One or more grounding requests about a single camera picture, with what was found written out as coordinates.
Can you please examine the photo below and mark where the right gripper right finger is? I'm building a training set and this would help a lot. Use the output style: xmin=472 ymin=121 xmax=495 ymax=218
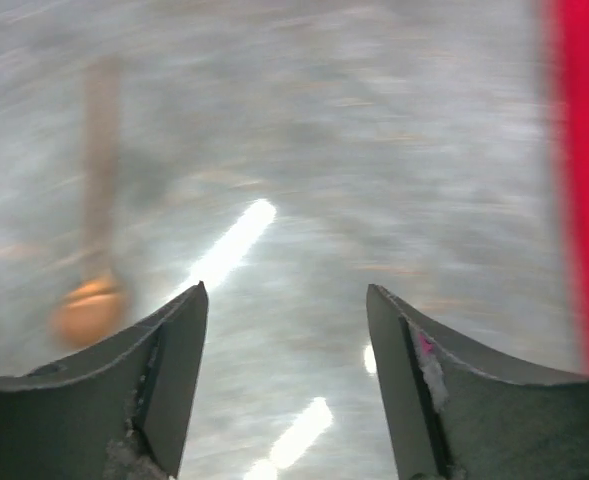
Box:
xmin=366 ymin=284 xmax=589 ymax=479

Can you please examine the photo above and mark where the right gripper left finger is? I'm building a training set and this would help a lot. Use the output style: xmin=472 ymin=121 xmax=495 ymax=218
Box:
xmin=0 ymin=283 xmax=208 ymax=479

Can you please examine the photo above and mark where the wooden spoon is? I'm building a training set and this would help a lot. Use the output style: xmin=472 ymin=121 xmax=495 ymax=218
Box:
xmin=51 ymin=55 xmax=127 ymax=349

